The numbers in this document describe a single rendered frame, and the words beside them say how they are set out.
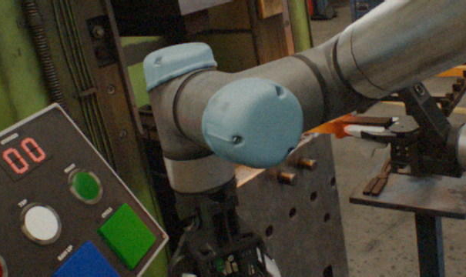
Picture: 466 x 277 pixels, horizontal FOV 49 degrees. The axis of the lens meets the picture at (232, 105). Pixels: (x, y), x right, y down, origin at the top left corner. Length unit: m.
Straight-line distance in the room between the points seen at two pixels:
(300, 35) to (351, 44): 1.07
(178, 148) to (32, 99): 0.52
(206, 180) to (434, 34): 0.28
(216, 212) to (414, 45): 0.27
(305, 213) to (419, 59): 0.89
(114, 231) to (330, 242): 0.75
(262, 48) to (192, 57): 0.88
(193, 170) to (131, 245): 0.27
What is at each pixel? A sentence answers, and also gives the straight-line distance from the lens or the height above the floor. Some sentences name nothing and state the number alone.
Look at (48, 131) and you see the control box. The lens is 0.80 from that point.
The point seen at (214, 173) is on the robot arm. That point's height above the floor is 1.16.
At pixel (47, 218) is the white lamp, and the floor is 1.09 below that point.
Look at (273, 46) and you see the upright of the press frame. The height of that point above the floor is 1.10.
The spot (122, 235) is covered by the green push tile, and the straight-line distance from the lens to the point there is 0.77.
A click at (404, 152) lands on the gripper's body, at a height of 1.00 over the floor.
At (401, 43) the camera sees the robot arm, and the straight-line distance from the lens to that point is 0.41.
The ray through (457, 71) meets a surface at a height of 0.94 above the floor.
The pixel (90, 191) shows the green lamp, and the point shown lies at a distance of 0.78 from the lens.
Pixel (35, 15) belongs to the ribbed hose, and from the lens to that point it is 0.98.
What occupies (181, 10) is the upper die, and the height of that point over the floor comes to 1.28.
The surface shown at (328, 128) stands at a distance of 0.99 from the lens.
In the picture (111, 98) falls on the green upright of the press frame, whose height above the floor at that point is 1.13.
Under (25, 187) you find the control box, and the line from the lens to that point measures 0.73.
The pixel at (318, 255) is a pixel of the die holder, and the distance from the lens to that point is 1.36.
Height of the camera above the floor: 1.38
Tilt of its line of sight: 17 degrees down
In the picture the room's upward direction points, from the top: 11 degrees counter-clockwise
